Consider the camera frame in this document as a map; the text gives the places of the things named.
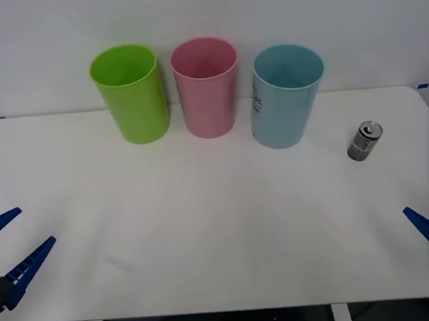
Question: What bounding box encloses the pale blue plastic bin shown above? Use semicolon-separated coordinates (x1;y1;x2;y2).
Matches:
245;41;331;151

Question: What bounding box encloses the green plastic bin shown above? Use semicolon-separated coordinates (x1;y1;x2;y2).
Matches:
87;40;172;148

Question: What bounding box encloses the pink plastic bin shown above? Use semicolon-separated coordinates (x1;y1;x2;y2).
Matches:
169;34;244;142

